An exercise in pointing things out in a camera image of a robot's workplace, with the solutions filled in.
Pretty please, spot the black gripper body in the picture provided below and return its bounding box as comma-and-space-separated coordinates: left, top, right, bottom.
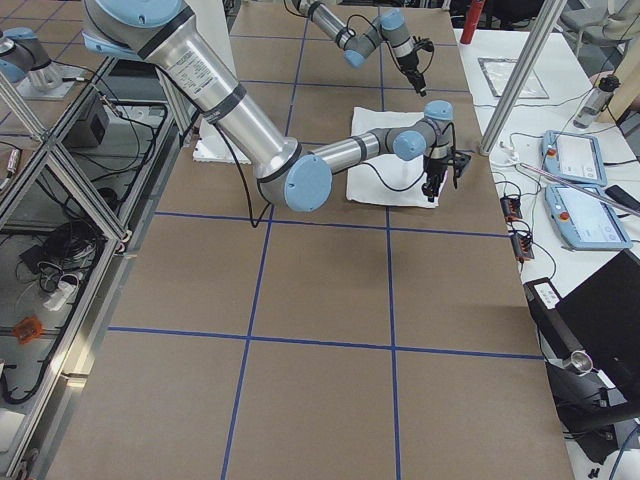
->
397, 36, 434, 83
422, 147, 471, 188

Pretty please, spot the third silver robot arm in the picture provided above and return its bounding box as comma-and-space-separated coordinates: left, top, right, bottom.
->
1, 27, 85, 100

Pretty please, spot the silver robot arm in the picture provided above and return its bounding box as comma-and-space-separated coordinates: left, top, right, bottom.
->
83, 1, 471, 212
291, 1, 434, 97

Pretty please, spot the orange black connector block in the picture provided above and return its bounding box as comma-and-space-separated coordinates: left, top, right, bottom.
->
500, 196, 523, 222

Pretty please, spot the grey framed tray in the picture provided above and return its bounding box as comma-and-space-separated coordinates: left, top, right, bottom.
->
477, 56, 550, 100

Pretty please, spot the red bottle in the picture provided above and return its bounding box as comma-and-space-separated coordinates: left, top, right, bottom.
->
460, 0, 485, 45

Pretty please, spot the upper blue teach pendant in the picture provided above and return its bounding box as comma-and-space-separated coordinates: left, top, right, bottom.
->
541, 130, 607, 186

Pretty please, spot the blue teach pendant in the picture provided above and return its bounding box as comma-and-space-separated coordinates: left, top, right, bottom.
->
541, 130, 607, 186
545, 184, 633, 251

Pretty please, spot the lower blue teach pendant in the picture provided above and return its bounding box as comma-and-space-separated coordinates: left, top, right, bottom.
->
545, 184, 633, 251

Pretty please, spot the clear water bottle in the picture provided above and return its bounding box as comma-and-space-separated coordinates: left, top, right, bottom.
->
573, 74, 620, 129

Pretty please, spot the black laptop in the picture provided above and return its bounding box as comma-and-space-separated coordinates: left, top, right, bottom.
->
556, 250, 639, 400

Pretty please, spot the grey control box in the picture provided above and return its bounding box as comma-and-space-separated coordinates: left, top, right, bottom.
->
63, 95, 109, 148

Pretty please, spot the white power strip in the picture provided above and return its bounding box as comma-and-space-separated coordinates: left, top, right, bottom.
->
43, 276, 79, 311

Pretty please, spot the orange plastic part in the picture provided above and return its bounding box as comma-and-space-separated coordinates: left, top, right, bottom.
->
12, 316, 44, 345

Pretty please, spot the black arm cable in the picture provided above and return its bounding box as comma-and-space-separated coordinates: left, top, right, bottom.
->
214, 119, 459, 230

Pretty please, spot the aluminium frame post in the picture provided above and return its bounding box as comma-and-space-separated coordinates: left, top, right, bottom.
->
479, 0, 567, 156

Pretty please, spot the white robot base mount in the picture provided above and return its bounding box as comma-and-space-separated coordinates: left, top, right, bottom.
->
188, 0, 236, 163

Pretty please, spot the aluminium frame rail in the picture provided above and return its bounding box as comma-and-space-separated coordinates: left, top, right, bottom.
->
1, 75, 188, 479

